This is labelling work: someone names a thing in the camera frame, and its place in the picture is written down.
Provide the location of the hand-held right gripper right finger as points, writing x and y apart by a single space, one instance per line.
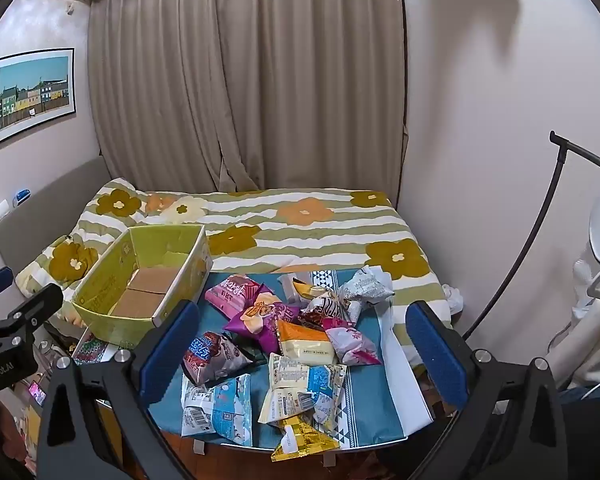
437 352

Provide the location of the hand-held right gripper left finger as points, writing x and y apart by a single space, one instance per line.
172 347

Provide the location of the brown snack packet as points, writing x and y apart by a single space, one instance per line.
212 357

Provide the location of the yellow cardboard box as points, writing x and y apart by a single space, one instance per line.
145 280

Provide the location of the white and blue snack packet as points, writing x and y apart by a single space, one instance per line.
305 385
215 407

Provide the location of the dark green snack packet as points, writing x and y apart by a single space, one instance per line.
247 352

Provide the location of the pink and white snack packet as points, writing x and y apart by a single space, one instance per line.
352 345

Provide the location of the purple snack packet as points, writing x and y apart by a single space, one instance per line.
260 320

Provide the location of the silver grey snack packet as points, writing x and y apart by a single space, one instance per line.
367 287

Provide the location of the dark striped snack packet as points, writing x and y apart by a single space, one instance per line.
325 307

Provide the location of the orange and cream snack packet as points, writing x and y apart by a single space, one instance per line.
305 342

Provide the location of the yellow and white snack packet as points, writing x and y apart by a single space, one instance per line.
305 289

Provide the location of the gold snack packet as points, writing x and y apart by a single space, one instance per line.
300 441

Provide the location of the crumpled white tissue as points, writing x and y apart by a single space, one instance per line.
452 300

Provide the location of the floral pillow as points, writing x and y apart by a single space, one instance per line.
115 202
65 260

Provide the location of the patterned printed box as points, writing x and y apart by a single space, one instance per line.
92 350

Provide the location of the blue patterned table mat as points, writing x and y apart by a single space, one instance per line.
365 400

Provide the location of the blue and white small device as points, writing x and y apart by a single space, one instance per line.
21 197

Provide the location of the grey headboard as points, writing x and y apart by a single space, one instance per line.
45 195

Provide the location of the white cloth bundle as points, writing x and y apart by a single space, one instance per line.
587 330

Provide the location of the floral striped blanket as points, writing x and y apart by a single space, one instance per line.
300 232

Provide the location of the black lamp pole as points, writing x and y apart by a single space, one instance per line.
560 170

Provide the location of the beige curtain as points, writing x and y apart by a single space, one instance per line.
250 75

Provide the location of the white wall switch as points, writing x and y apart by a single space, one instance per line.
0 209

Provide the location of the wall poster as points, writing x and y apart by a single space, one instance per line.
32 90

